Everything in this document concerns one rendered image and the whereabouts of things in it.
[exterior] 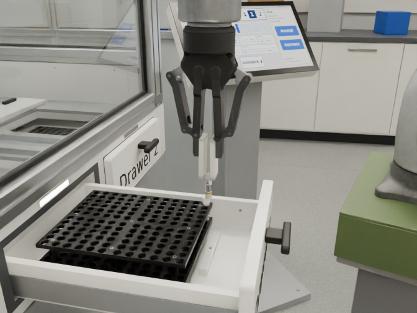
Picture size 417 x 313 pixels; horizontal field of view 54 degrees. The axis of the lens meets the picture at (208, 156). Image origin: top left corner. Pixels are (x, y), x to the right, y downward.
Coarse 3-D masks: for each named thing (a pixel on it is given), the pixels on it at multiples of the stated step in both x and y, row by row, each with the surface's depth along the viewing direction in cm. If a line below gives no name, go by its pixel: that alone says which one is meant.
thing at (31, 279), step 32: (128, 192) 76; (160, 192) 75; (32, 224) 64; (224, 224) 74; (32, 256) 63; (224, 256) 66; (32, 288) 56; (64, 288) 55; (96, 288) 54; (128, 288) 53; (160, 288) 51; (192, 288) 51; (224, 288) 59
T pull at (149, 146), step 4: (152, 140) 95; (156, 140) 96; (140, 144) 93; (144, 144) 93; (148, 144) 93; (152, 144) 93; (156, 144) 96; (140, 148) 93; (144, 148) 91; (148, 148) 91; (152, 148) 93; (144, 152) 91; (148, 152) 91
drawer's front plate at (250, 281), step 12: (264, 180) 72; (264, 192) 67; (264, 204) 63; (264, 216) 60; (264, 228) 57; (252, 240) 54; (264, 240) 59; (252, 252) 52; (264, 252) 62; (252, 264) 50; (264, 264) 65; (252, 276) 47; (240, 288) 46; (252, 288) 46; (240, 300) 47; (252, 300) 47; (240, 312) 48; (252, 312) 47
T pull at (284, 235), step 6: (288, 222) 62; (270, 228) 60; (276, 228) 60; (288, 228) 60; (270, 234) 59; (276, 234) 59; (282, 234) 59; (288, 234) 59; (270, 240) 58; (276, 240) 58; (282, 240) 57; (288, 240) 57; (282, 246) 56; (288, 246) 56; (282, 252) 56; (288, 252) 56
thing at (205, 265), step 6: (216, 234) 70; (210, 240) 68; (216, 240) 68; (210, 246) 67; (216, 246) 68; (210, 252) 65; (204, 258) 64; (210, 258) 64; (204, 264) 62; (210, 264) 64; (204, 270) 62
